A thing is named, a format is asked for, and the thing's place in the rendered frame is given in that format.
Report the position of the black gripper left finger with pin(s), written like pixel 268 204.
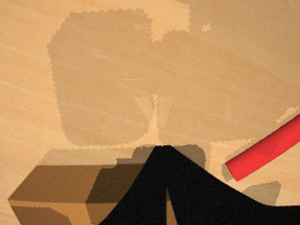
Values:
pixel 145 202

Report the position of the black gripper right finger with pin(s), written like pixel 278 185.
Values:
pixel 199 198

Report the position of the red bar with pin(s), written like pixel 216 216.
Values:
pixel 267 150

